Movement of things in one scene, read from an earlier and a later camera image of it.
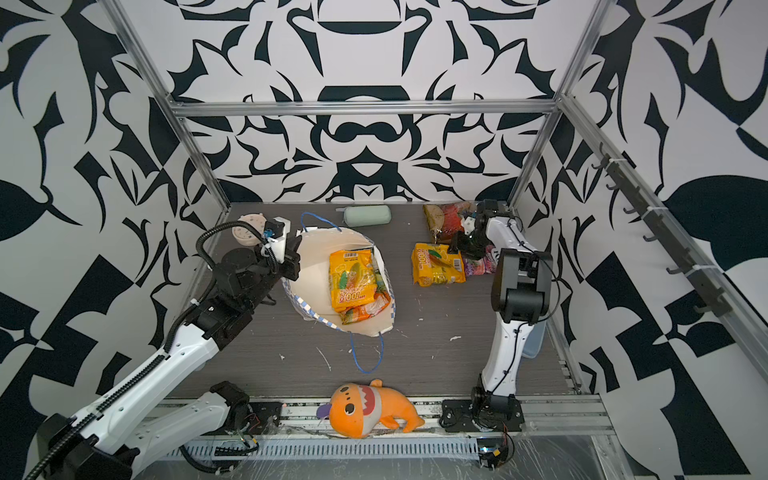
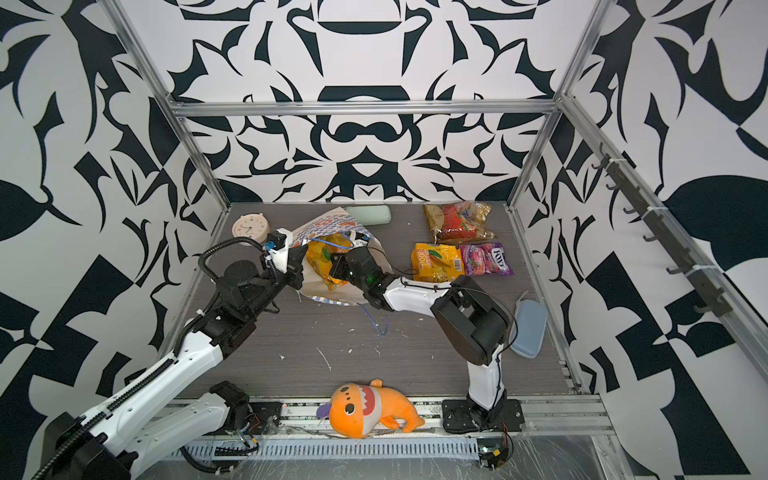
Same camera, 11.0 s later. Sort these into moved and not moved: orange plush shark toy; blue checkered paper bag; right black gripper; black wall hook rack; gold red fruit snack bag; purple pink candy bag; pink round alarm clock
Moved: blue checkered paper bag; right black gripper
Not moved: black wall hook rack; gold red fruit snack bag; purple pink candy bag; orange plush shark toy; pink round alarm clock
